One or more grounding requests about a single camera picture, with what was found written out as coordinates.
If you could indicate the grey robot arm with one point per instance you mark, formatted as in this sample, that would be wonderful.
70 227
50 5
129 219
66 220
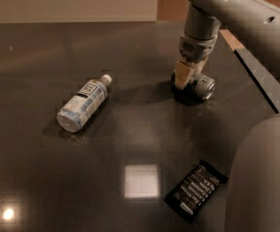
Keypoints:
253 200

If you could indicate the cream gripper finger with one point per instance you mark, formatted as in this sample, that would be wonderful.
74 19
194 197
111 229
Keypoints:
198 67
183 72

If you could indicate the silver green 7up can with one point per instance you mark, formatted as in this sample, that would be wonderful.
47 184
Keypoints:
199 87

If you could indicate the black snack bar wrapper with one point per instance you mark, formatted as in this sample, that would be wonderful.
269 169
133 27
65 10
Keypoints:
194 190

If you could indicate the clear plastic water bottle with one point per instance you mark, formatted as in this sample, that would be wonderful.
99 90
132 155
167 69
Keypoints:
80 108

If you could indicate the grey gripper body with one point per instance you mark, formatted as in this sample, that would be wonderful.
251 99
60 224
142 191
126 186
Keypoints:
198 47

